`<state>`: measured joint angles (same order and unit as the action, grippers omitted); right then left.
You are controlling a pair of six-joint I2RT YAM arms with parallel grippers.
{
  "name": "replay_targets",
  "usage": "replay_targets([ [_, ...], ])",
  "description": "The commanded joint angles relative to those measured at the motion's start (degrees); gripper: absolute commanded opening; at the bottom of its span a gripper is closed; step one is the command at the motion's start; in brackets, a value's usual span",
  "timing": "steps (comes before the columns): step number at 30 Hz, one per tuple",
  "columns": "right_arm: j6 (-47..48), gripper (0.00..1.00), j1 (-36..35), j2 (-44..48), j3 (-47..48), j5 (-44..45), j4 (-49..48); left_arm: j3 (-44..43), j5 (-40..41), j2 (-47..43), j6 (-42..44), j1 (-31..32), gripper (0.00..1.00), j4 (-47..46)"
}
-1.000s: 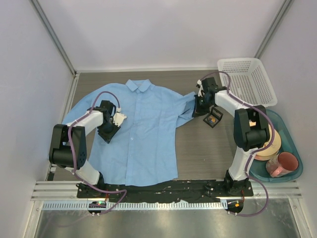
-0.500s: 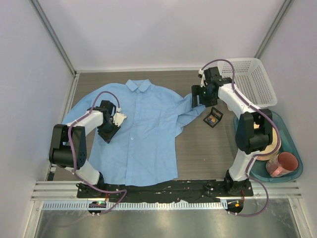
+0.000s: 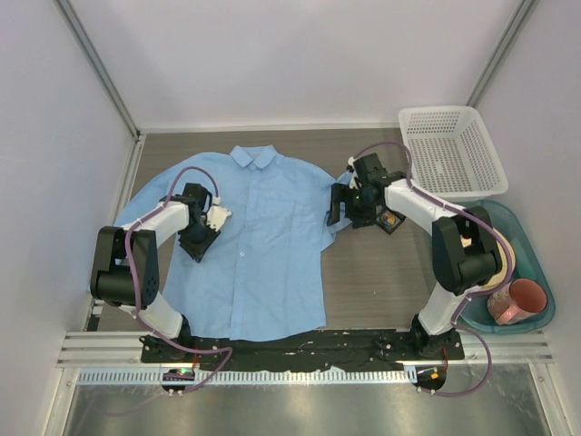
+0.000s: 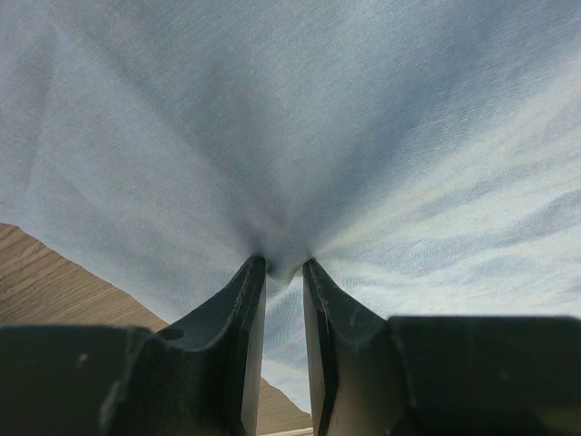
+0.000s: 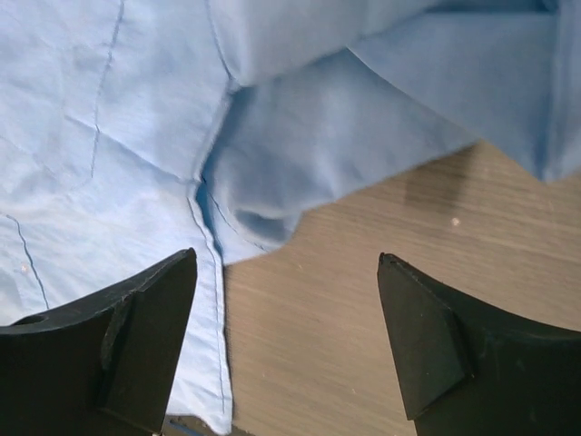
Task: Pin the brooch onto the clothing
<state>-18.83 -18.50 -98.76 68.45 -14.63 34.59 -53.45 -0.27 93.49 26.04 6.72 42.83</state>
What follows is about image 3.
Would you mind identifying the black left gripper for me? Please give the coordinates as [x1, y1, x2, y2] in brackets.
[179, 218, 221, 263]

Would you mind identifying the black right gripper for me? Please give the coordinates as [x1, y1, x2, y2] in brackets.
[329, 183, 379, 229]

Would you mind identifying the light blue button shirt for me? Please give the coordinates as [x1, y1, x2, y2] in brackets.
[116, 145, 347, 342]

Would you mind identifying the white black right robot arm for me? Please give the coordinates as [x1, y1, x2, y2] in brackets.
[328, 154, 503, 359]

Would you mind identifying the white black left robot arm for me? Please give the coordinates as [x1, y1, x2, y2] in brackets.
[89, 183, 231, 362]

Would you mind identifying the black brooch box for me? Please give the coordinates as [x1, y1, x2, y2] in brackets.
[376, 208, 406, 235]

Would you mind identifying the white plastic mesh basket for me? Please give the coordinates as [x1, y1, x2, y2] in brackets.
[399, 105, 508, 203]

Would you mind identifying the cream bird pattern plate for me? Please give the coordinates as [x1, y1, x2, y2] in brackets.
[477, 228, 516, 293]

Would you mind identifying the teal plastic tray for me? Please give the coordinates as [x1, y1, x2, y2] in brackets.
[428, 198, 557, 336]

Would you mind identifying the pink ceramic mug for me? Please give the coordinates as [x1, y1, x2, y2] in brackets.
[487, 278, 548, 325]

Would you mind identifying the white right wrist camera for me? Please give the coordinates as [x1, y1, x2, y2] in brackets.
[347, 156, 359, 189]

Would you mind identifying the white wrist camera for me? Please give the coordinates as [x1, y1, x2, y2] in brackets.
[206, 196, 232, 233]
[347, 156, 359, 189]

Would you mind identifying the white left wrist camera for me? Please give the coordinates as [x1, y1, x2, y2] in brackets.
[206, 196, 232, 233]

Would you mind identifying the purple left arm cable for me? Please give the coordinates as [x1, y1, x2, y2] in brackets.
[124, 166, 235, 396]

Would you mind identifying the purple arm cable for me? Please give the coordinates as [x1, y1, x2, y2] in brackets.
[351, 141, 517, 399]
[124, 166, 235, 396]

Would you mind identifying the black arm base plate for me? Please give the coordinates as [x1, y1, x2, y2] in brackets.
[140, 327, 467, 372]

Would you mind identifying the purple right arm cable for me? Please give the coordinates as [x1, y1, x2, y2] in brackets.
[351, 141, 517, 399]

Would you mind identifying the white slotted cable duct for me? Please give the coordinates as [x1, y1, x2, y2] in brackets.
[77, 367, 417, 386]

